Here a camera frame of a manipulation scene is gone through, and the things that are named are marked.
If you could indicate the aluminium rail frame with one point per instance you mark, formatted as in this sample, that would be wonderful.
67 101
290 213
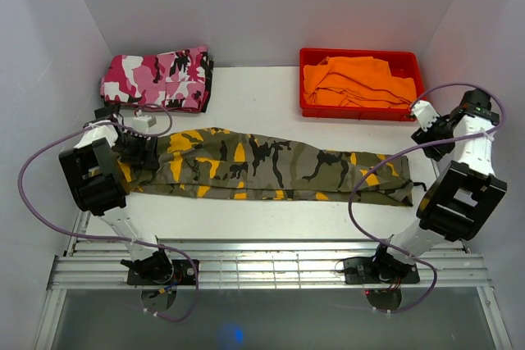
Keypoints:
267 295

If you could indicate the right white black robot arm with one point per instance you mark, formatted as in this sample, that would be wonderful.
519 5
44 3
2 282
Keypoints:
464 195

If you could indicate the red plastic bin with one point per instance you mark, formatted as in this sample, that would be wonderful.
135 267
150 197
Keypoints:
402 64

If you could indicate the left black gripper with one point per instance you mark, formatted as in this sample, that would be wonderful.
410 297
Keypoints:
143 158

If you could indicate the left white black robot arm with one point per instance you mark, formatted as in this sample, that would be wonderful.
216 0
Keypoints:
99 185

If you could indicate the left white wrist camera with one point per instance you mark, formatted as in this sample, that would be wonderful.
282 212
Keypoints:
143 123

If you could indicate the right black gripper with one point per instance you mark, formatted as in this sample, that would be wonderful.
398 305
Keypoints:
422 137

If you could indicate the yellow camouflage trousers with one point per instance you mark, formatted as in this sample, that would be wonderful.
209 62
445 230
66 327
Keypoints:
222 164

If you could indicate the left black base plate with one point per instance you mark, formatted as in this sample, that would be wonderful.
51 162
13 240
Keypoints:
181 273

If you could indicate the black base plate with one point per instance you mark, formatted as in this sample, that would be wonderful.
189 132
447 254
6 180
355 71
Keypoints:
181 273
368 270

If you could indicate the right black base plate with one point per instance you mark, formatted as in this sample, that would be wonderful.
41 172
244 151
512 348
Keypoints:
368 270

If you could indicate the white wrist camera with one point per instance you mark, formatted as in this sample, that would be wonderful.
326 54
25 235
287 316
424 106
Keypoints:
143 123
425 114

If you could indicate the orange cloth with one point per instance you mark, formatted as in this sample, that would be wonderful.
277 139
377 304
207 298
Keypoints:
364 82

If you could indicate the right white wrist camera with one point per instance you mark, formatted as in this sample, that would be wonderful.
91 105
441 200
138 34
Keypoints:
425 114

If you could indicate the pink camouflage folded trousers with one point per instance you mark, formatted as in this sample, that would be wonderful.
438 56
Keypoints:
177 81

